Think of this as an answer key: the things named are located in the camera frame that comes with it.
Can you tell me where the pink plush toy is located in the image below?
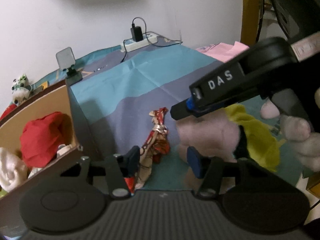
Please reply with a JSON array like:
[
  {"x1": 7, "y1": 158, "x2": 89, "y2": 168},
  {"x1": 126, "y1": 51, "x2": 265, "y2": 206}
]
[{"x1": 176, "y1": 109, "x2": 240, "y2": 163}]

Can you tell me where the yellow cloth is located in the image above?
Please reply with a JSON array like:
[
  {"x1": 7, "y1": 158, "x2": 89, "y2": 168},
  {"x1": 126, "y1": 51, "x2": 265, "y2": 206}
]
[{"x1": 225, "y1": 104, "x2": 280, "y2": 172}]

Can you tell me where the doll with green hat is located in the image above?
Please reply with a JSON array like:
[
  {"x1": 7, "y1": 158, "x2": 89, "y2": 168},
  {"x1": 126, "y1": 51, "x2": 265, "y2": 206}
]
[{"x1": 20, "y1": 112, "x2": 74, "y2": 178}]

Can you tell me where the white towel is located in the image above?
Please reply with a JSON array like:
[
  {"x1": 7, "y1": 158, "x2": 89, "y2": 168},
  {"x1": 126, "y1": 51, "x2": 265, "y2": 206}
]
[{"x1": 0, "y1": 147, "x2": 28, "y2": 192}]

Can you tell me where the right hand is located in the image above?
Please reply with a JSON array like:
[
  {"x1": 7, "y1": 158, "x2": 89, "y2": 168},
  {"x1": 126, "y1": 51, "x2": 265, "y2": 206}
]
[{"x1": 260, "y1": 99, "x2": 320, "y2": 172}]

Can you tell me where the pink cloth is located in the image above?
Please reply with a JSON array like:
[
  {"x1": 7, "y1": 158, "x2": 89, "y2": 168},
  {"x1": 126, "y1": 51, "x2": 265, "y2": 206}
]
[{"x1": 196, "y1": 41, "x2": 249, "y2": 63}]

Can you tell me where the blue patterned tablecloth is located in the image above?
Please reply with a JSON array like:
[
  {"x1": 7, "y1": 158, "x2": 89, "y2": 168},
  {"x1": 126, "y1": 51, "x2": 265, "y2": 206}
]
[{"x1": 7, "y1": 36, "x2": 313, "y2": 190}]

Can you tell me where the brown cardboard box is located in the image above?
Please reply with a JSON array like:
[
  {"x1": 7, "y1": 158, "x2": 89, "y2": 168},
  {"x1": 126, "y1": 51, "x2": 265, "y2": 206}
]
[{"x1": 0, "y1": 83, "x2": 103, "y2": 238}]

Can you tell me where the yellow book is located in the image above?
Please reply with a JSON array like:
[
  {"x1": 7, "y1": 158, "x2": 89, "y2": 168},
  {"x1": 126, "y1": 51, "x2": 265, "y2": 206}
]
[{"x1": 30, "y1": 81, "x2": 49, "y2": 96}]

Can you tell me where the phone stand with mirror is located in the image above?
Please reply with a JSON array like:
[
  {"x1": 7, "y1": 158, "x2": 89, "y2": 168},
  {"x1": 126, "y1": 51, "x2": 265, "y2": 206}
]
[{"x1": 56, "y1": 47, "x2": 82, "y2": 86}]

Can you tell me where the red plush pillow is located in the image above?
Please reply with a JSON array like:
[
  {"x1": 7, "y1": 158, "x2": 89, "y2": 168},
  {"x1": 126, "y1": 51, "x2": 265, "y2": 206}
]
[{"x1": 0, "y1": 103, "x2": 17, "y2": 120}]

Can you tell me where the small panda plush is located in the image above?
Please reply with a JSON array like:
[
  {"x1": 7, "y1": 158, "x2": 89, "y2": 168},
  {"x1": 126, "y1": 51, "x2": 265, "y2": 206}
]
[{"x1": 11, "y1": 74, "x2": 32, "y2": 106}]

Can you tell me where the white power strip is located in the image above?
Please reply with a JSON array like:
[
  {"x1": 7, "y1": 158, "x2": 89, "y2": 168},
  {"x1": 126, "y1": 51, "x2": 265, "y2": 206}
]
[{"x1": 120, "y1": 33, "x2": 158, "y2": 53}]

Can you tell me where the black charger with cable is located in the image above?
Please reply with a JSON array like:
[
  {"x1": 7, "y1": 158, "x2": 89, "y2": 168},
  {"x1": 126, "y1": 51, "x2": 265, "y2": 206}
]
[{"x1": 121, "y1": 17, "x2": 183, "y2": 63}]

